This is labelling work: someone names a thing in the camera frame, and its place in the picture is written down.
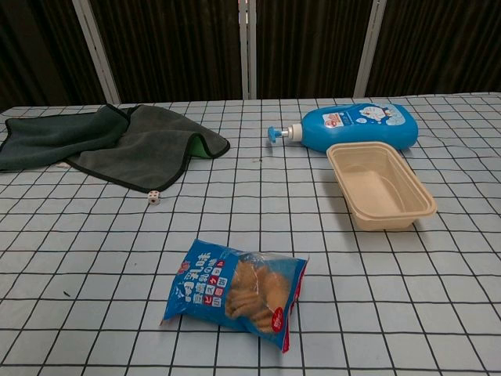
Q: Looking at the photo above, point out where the blue biscuit snack bag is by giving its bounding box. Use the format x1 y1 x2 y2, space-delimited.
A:
158 238 310 354

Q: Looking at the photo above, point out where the blue pump lotion bottle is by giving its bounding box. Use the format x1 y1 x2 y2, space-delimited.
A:
267 102 420 154

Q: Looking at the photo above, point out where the beige rectangular food container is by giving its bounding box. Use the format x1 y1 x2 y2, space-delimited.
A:
326 141 438 232

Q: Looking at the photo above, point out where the dark green microfiber cloth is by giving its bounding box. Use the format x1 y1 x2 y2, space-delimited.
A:
0 103 231 194

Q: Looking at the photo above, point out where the white folding screen frame post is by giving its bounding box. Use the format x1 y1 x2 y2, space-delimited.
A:
237 0 258 100
71 0 121 106
351 0 387 99

